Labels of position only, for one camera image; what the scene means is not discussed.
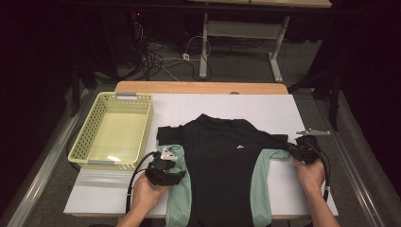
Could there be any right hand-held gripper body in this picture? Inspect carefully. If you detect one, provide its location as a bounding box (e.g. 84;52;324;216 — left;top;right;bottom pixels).
294;128;332;165

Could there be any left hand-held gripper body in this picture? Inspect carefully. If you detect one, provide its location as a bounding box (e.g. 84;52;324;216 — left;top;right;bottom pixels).
145;148;178;186

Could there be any black and green shirt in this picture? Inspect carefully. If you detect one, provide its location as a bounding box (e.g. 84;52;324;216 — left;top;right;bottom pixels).
156;113;292;227

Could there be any yellow perforated plastic basket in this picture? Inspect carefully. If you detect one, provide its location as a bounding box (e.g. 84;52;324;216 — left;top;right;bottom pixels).
67;91;154;172

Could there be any person's right hand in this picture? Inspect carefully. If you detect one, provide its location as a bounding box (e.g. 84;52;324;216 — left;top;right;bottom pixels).
294;159;325;193

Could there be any person's left hand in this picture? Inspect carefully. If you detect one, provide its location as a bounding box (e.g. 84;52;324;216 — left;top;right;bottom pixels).
131;174;171;216

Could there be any black stand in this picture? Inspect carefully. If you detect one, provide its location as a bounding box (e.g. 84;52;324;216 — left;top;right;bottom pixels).
69;60;82;118
288;70;342;132

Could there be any white table sheet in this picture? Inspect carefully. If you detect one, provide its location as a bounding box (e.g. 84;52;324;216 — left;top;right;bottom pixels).
63;93;339;218

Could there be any wooden table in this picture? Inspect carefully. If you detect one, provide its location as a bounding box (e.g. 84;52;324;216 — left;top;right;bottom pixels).
72;80;330;220

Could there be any white-framed desk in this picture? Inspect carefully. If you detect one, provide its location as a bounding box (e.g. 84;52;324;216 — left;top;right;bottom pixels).
188;0;333;83

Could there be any left hand-held gripper black cable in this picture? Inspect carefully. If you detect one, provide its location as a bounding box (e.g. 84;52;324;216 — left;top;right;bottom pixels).
125;150;159;216

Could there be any hand-held gripper black cable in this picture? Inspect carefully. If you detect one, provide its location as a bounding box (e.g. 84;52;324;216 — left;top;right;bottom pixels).
311;141;333;203
125;150;159;216

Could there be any right hand-held gripper black cable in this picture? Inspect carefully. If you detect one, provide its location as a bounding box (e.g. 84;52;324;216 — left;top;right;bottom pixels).
311;141;333;203

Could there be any metal floor rail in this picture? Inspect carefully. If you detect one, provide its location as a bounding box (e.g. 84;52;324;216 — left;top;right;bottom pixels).
6;89;91;227
315;98;387;227

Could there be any tangle of black cables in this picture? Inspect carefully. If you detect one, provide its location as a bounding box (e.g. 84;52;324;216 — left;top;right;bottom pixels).
131;22;216;82

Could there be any white cable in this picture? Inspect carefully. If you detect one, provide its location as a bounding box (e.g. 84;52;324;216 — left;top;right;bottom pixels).
157;35;211;82

